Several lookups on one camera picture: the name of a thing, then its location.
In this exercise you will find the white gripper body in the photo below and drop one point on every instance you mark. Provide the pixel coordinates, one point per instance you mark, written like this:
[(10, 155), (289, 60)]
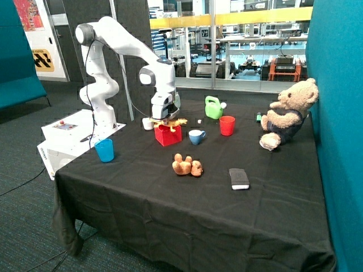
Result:
[(165, 105)]

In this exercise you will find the yellow toy lizard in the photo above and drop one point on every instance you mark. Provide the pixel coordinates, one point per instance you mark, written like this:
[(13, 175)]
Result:
[(169, 123)]

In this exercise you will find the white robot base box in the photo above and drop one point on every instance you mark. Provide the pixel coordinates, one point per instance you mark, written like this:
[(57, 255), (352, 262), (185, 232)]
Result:
[(69, 138)]

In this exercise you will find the red square pot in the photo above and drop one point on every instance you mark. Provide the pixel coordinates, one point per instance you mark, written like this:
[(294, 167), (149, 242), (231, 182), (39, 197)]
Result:
[(166, 137)]

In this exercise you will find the white cup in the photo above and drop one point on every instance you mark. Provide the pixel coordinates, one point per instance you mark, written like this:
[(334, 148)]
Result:
[(148, 124)]

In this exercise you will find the green watering can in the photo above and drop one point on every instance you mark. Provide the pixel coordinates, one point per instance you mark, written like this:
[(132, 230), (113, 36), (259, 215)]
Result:
[(213, 107)]

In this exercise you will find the red plastic cup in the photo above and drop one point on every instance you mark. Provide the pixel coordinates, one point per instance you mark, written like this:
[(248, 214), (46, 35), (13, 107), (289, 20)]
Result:
[(227, 124)]

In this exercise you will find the small orange teddy bear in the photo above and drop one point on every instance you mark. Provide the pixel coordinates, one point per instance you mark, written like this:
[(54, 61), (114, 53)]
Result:
[(186, 166)]

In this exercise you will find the blue cup at front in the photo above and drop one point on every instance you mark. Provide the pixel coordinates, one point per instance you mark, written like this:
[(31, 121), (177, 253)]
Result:
[(104, 149)]

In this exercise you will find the black white board eraser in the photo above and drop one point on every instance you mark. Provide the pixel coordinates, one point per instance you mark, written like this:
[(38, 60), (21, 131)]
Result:
[(239, 179)]

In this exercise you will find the black tablecloth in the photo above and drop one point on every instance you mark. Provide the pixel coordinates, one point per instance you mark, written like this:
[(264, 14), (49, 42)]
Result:
[(200, 223)]

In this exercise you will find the large beige teddy bear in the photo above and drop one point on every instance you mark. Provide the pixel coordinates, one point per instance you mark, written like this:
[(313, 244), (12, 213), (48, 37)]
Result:
[(287, 115)]

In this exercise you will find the teal sofa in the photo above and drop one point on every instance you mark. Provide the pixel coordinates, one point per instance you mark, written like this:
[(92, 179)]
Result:
[(19, 81)]

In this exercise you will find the blue mug with handle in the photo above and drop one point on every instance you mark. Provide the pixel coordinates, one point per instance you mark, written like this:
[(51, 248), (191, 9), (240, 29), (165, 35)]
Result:
[(196, 136)]

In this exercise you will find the teal partition wall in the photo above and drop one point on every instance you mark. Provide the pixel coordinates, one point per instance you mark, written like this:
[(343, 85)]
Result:
[(334, 59)]

